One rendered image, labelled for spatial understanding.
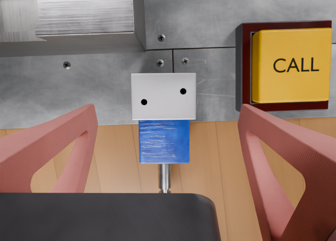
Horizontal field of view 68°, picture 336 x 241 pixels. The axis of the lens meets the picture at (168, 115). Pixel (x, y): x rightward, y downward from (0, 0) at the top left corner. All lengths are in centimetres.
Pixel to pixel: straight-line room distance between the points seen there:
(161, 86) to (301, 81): 12
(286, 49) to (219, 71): 6
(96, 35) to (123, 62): 9
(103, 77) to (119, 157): 8
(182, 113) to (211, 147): 8
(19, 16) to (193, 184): 21
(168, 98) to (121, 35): 6
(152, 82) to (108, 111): 8
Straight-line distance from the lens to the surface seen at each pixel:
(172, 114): 19
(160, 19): 25
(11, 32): 20
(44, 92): 27
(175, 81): 19
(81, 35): 17
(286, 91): 23
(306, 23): 26
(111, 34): 16
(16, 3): 22
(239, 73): 24
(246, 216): 29
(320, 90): 24
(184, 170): 26
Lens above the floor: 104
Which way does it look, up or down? 83 degrees down
